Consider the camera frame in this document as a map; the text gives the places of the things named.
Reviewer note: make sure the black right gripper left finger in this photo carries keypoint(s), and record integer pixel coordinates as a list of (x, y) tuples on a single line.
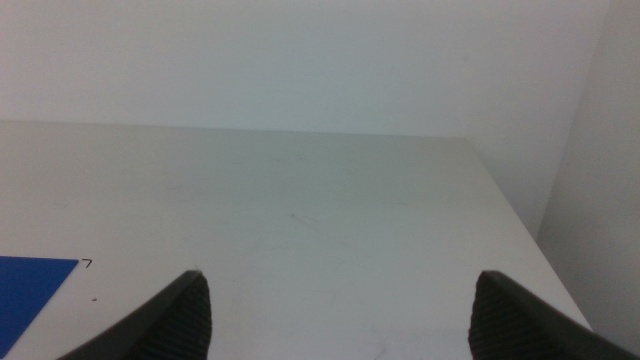
[(170, 330)]

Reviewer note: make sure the blue rectangular mat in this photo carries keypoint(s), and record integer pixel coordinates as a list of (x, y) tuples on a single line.
[(25, 290)]

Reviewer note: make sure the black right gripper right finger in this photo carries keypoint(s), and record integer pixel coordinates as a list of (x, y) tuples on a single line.
[(515, 330)]

